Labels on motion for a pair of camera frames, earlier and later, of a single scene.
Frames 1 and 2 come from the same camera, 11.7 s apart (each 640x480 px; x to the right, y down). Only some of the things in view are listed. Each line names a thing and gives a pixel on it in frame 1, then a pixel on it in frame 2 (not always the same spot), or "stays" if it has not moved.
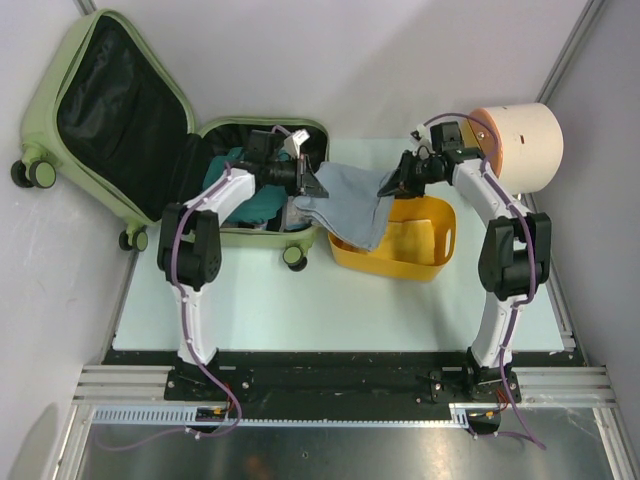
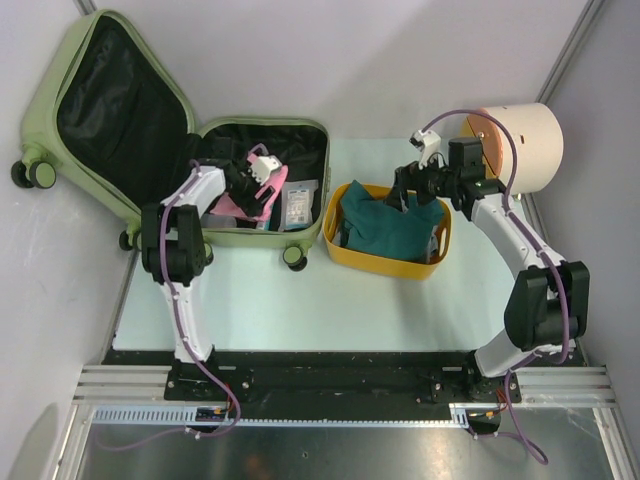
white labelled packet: (296, 218) stays
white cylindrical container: (531, 143) stays
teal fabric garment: (266, 200) → (372, 225)
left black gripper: (312, 186) → (250, 205)
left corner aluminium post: (87, 5) stays
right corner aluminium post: (569, 50) stays
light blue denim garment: (353, 208) → (433, 246)
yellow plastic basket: (418, 242) stays
